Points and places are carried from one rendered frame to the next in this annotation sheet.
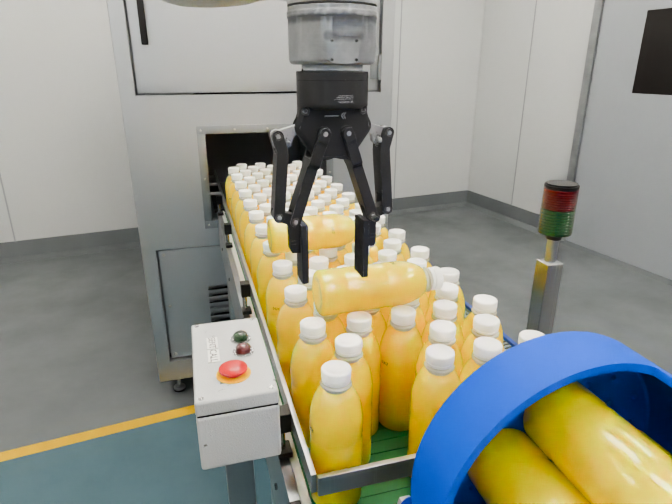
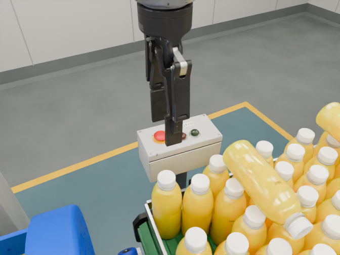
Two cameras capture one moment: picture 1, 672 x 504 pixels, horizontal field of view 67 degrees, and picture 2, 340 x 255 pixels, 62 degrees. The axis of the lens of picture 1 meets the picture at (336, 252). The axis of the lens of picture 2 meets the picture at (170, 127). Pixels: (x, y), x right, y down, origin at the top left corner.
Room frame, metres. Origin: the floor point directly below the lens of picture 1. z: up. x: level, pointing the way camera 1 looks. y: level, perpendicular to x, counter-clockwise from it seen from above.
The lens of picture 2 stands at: (0.53, -0.39, 1.58)
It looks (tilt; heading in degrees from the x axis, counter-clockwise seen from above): 41 degrees down; 84
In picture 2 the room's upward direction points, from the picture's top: straight up
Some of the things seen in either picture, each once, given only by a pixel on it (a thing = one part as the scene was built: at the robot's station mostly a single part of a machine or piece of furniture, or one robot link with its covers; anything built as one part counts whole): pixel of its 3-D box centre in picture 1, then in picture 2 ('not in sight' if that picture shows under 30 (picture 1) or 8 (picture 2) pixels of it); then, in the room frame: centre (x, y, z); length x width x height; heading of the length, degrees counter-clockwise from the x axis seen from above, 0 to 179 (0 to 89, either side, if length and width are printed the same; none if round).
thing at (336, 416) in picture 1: (336, 438); (166, 206); (0.56, 0.00, 1.00); 0.07 x 0.07 x 0.19
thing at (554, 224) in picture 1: (556, 220); not in sight; (0.95, -0.43, 1.18); 0.06 x 0.06 x 0.05
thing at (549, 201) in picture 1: (559, 198); not in sight; (0.95, -0.43, 1.23); 0.06 x 0.06 x 0.04
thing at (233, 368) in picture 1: (233, 369); (161, 136); (0.56, 0.13, 1.11); 0.04 x 0.04 x 0.01
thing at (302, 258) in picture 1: (302, 251); (159, 105); (0.55, 0.04, 1.27); 0.03 x 0.01 x 0.07; 16
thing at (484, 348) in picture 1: (487, 348); not in sight; (0.62, -0.21, 1.10); 0.04 x 0.04 x 0.02
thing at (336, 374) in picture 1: (336, 373); (166, 179); (0.56, 0.00, 1.10); 0.04 x 0.04 x 0.02
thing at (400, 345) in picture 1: (400, 371); (245, 242); (0.72, -0.11, 1.00); 0.07 x 0.07 x 0.19
